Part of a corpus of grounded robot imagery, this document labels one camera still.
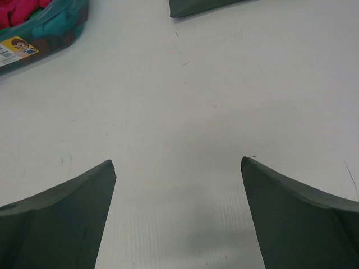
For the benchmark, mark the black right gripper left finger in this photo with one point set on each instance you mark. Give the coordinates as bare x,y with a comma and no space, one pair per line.
61,227

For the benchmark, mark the blue plastic laundry bin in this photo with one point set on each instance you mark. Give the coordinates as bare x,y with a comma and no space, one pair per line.
15,41

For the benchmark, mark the magenta pink t shirt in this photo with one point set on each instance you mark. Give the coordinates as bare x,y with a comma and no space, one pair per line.
16,12

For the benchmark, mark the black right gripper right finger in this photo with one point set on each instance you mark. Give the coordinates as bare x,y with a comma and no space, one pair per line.
299,226

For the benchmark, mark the folded grey t shirt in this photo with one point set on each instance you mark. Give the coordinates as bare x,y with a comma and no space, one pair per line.
184,8

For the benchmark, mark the teal t shirt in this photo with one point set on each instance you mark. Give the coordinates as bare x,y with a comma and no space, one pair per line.
57,25

